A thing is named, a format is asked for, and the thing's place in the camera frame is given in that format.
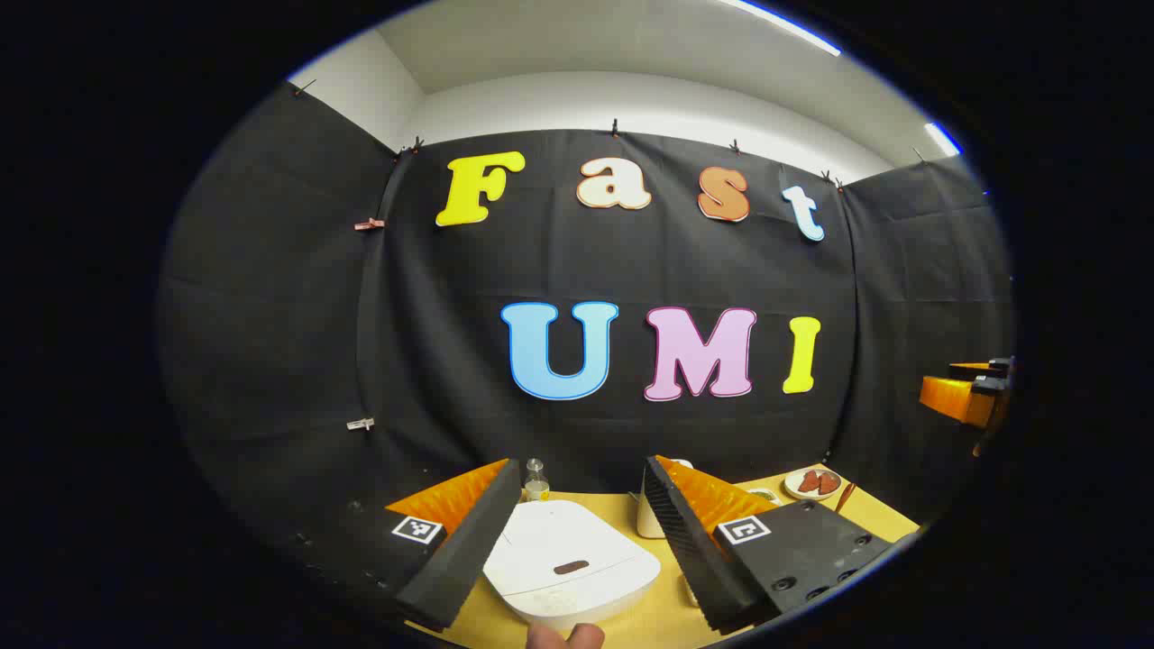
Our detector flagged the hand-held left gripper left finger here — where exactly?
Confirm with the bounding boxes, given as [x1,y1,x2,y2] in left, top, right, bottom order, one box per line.
[298,458,525,632]

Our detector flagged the white oval plate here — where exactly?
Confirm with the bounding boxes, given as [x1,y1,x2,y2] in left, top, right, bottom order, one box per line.
[783,467,844,502]

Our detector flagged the black backdrop cloth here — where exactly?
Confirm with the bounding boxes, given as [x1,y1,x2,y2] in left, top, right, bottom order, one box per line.
[158,81,1016,578]

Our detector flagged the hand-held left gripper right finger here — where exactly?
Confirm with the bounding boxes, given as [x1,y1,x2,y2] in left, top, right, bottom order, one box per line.
[644,455,920,635]

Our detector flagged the white rice cooker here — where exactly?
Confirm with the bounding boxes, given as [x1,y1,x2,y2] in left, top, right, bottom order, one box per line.
[482,498,663,632]

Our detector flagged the white toaster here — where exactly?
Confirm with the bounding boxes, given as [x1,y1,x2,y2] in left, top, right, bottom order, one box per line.
[637,460,695,540]

